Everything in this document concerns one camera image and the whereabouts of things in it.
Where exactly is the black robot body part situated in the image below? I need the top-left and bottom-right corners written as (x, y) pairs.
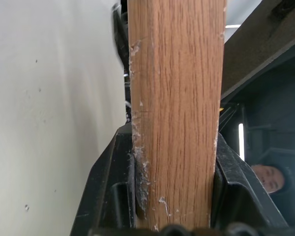
top-left (111, 0), bottom-right (131, 123)

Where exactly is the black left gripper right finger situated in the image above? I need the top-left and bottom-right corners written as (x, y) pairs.
top-left (210, 132), bottom-right (290, 228)

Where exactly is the wooden oak block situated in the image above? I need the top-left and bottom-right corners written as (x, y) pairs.
top-left (127, 0), bottom-right (295, 230)

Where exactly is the white light strip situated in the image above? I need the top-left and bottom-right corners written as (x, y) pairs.
top-left (238, 123), bottom-right (244, 158)

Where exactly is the person in dark hood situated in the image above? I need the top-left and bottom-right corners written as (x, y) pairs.
top-left (250, 162), bottom-right (295, 222)

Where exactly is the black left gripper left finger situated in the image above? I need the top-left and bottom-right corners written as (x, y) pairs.
top-left (70, 123), bottom-right (138, 236)

